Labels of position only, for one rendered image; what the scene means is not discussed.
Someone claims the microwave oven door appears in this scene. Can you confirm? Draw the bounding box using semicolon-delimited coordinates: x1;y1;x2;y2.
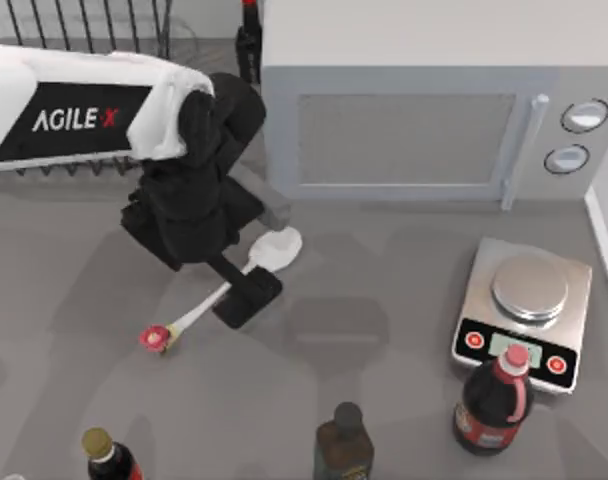
261;67;560;202

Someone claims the slim black bottle, red top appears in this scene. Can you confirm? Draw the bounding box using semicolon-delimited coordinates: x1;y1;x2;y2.
234;0;264;87

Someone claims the small microwave knob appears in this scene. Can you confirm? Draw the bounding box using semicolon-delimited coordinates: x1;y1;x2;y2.
543;143;592;175

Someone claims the microwave door handle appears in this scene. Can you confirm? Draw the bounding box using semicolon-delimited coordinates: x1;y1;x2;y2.
500;93;551;212

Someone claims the dark bottle with olive cap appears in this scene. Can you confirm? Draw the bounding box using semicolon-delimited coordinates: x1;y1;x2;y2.
80;426;146;480

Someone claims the black wire rack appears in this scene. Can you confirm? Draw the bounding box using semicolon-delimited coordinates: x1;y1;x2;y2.
0;0;176;177

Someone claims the large microwave knob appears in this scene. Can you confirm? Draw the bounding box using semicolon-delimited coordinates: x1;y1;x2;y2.
560;98;608;134

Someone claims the silver kitchen scale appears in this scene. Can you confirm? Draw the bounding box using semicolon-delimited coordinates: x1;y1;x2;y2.
450;236;594;397

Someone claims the pale grey microwave oven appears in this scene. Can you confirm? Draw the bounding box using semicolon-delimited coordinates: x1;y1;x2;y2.
260;0;608;212

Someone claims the dark bottle with red cap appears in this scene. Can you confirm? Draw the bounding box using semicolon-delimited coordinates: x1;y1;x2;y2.
452;343;536;458

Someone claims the brown bottle with grey cap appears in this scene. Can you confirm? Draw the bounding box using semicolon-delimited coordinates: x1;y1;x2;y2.
312;401;376;480

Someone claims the white spoon with red flower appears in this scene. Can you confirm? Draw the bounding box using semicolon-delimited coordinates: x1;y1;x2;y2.
139;227;304;357

